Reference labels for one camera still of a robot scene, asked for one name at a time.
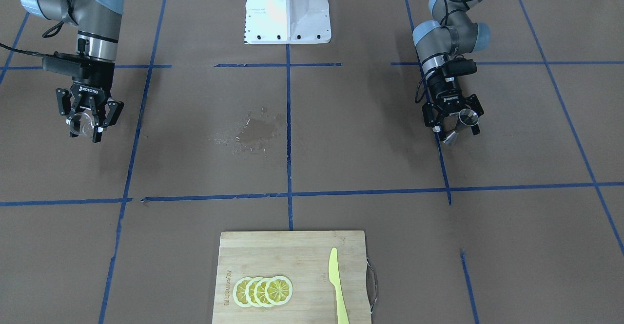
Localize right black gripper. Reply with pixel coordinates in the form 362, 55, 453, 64
43, 52, 124, 143

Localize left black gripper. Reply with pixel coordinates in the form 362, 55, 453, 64
423, 59, 485, 135

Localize steel cocktail shaker cup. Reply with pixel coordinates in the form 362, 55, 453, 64
443, 109, 481, 146

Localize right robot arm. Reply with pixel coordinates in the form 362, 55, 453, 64
20, 0, 124, 143

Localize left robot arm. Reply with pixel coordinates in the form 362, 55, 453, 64
412, 0, 490, 145

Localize yellow plastic knife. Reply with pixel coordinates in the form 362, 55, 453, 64
328, 247, 350, 324

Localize bamboo cutting board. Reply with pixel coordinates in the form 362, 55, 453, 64
212, 230, 372, 324

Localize lemon slice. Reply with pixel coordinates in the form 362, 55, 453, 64
233, 275, 294, 308

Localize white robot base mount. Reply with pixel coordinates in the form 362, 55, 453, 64
244, 0, 332, 45

